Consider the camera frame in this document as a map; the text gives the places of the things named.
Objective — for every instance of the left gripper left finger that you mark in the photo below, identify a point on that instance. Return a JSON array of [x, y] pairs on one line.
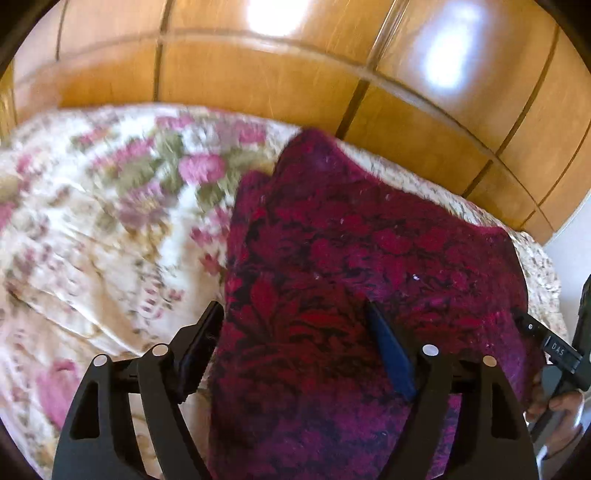
[[124, 410]]

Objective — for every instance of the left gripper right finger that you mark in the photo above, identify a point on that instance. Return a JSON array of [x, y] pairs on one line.
[[465, 405]]

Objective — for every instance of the maroon floral knit sweater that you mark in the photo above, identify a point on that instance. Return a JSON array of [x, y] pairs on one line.
[[299, 388]]

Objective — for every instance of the person's right hand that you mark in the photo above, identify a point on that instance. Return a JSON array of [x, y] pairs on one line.
[[554, 410]]

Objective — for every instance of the floral bedspread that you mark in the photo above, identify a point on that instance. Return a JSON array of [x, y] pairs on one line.
[[112, 238]]

